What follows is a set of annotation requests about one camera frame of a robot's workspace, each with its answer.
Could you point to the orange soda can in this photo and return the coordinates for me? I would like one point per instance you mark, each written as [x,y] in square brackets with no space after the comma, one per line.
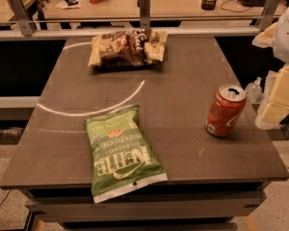
[226,107]

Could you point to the green kettle chips bag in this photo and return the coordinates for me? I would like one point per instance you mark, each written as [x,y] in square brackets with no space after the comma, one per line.
[122,159]

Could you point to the middle metal bracket post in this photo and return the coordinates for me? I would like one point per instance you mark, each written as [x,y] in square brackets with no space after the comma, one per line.
[144,6]

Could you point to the black mesh cup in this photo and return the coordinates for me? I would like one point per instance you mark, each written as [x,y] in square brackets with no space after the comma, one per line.
[208,5]

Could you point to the metal rail bar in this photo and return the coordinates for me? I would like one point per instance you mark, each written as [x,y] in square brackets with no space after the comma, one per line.
[65,34]

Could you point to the brown snack bag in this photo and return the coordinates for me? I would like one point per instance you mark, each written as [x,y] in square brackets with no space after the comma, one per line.
[137,47]

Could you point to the clear sanitizer bottle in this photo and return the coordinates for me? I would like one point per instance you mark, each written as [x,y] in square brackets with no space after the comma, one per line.
[253,90]

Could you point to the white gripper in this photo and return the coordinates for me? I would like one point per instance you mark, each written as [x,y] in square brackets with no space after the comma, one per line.
[288,36]

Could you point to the metal bracket post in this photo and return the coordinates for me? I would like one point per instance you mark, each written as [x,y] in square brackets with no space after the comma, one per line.
[26,26]
[267,16]
[144,6]

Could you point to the left metal bracket post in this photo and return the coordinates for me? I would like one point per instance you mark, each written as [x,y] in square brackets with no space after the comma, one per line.
[26,26]

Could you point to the right metal bracket post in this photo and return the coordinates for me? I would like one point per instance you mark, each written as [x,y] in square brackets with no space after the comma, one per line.
[267,16]

